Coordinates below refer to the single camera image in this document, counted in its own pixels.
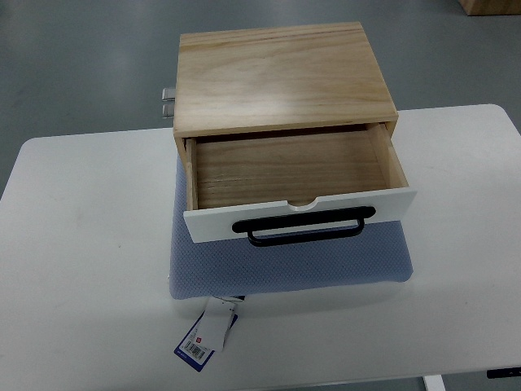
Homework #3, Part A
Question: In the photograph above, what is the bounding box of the upper grey metal clamp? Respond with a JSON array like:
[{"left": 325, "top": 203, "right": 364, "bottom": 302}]
[{"left": 161, "top": 87, "right": 176, "bottom": 102}]

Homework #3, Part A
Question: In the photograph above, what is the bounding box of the light wood drawer cabinet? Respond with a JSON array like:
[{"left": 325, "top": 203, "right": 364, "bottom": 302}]
[{"left": 173, "top": 21, "right": 399, "bottom": 172}]

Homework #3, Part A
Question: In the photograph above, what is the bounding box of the black table control panel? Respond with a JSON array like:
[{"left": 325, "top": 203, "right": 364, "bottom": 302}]
[{"left": 487, "top": 367, "right": 521, "bottom": 379}]

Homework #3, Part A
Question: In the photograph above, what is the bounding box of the lower grey metal clamp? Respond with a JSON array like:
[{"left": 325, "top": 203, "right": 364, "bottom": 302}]
[{"left": 162, "top": 103, "right": 174, "bottom": 119}]

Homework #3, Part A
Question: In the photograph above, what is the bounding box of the grey metal clamp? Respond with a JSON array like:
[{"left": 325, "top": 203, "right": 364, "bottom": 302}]
[
  {"left": 161, "top": 87, "right": 176, "bottom": 102},
  {"left": 162, "top": 103, "right": 174, "bottom": 119}
]

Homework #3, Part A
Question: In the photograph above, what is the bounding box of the white drawer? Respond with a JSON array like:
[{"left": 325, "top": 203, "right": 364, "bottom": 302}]
[{"left": 183, "top": 123, "right": 416, "bottom": 243}]

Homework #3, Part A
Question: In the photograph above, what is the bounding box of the blue mesh cushion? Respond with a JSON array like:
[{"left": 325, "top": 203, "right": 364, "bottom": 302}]
[{"left": 169, "top": 162, "right": 414, "bottom": 300}]

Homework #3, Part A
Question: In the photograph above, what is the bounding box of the black metal drawer handle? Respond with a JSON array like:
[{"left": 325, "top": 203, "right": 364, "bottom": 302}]
[{"left": 232, "top": 206, "right": 376, "bottom": 247}]

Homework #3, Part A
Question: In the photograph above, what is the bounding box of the cardboard box corner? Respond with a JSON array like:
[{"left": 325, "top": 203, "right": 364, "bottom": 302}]
[{"left": 458, "top": 0, "right": 521, "bottom": 16}]

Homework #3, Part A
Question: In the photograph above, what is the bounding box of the white blue product tag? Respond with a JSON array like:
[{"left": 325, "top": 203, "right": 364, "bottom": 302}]
[{"left": 173, "top": 296, "right": 245, "bottom": 372}]

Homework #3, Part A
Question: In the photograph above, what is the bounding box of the white table leg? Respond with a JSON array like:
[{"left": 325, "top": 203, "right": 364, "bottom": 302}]
[{"left": 422, "top": 375, "right": 446, "bottom": 391}]

